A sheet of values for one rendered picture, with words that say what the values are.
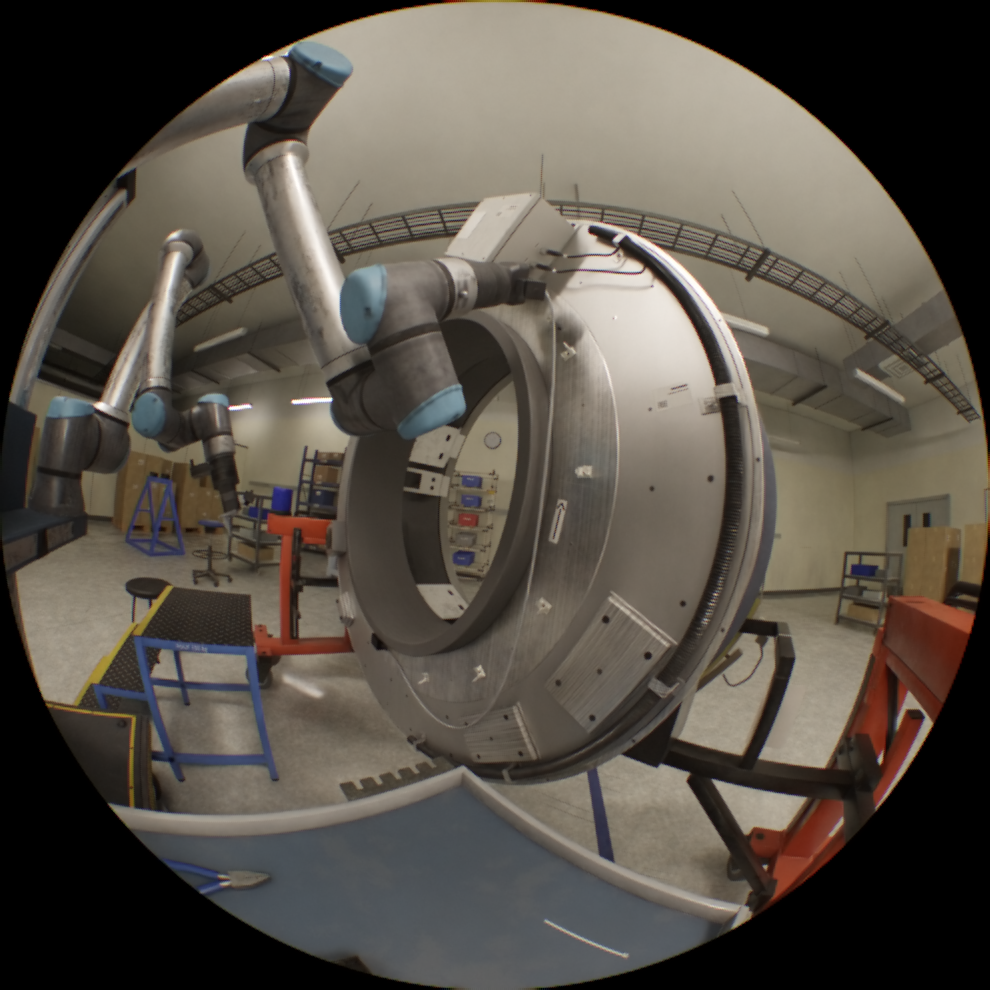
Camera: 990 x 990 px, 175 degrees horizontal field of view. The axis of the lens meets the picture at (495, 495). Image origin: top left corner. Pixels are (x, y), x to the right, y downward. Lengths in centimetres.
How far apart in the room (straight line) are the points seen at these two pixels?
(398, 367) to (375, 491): 84
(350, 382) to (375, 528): 74
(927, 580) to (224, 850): 663
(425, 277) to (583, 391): 27
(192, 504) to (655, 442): 758
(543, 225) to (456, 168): 295
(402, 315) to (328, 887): 63
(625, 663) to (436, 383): 39
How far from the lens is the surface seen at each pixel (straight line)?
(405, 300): 38
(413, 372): 36
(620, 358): 48
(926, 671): 69
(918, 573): 650
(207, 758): 140
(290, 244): 54
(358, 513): 113
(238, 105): 55
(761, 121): 359
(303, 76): 60
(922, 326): 524
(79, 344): 1030
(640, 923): 47
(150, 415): 83
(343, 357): 48
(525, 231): 67
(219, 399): 93
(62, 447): 99
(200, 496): 770
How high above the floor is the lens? 107
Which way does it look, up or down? 5 degrees up
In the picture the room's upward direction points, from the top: 6 degrees clockwise
